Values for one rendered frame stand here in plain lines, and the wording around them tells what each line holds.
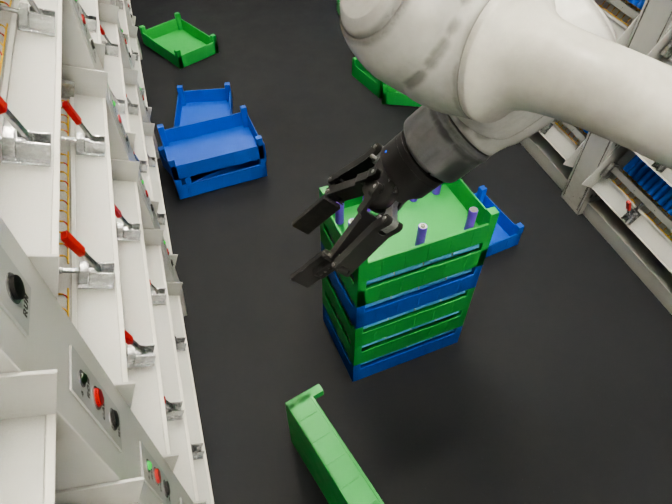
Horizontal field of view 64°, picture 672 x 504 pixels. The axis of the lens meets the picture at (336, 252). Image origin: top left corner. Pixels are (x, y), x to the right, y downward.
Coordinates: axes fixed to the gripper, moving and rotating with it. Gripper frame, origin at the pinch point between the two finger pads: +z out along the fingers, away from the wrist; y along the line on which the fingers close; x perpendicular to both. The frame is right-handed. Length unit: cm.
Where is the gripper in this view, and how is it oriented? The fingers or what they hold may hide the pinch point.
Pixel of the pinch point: (311, 244)
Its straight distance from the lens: 71.9
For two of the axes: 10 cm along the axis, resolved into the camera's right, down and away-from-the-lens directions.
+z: -6.6, 5.0, 5.6
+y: -0.3, -7.7, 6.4
